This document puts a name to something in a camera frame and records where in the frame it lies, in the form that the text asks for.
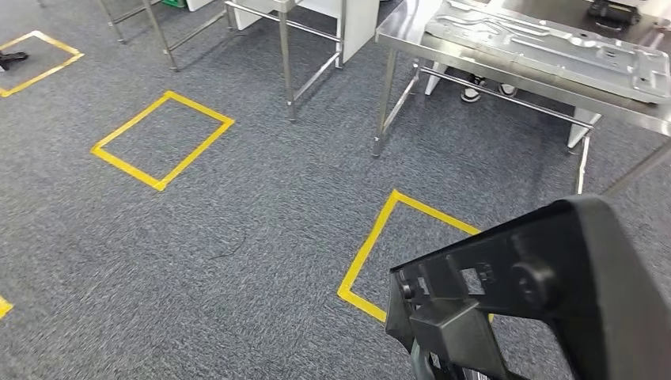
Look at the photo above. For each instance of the stainless steel workbench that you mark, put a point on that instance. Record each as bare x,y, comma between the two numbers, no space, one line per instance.
409,36

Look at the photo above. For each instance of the grey metal fixture plate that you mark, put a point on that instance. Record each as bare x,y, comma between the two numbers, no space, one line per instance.
524,42

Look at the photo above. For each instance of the green plastic crate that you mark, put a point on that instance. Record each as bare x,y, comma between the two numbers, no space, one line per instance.
173,3

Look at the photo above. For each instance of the yellow floor tape square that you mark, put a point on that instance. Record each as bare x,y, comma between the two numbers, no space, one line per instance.
369,244
41,76
160,183
4,308

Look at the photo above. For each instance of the black handheld device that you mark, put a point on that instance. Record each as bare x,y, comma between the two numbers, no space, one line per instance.
613,11

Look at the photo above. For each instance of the black plastic bracket part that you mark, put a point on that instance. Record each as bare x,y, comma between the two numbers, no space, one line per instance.
576,293

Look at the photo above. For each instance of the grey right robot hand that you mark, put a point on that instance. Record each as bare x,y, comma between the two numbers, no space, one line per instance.
422,362

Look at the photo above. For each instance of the black tripod foot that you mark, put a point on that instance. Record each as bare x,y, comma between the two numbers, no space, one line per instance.
13,56

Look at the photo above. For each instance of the steel table frame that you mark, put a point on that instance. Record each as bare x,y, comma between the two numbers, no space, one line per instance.
116,29

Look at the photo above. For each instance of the person's shoe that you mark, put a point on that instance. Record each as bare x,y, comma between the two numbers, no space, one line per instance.
507,90
471,94

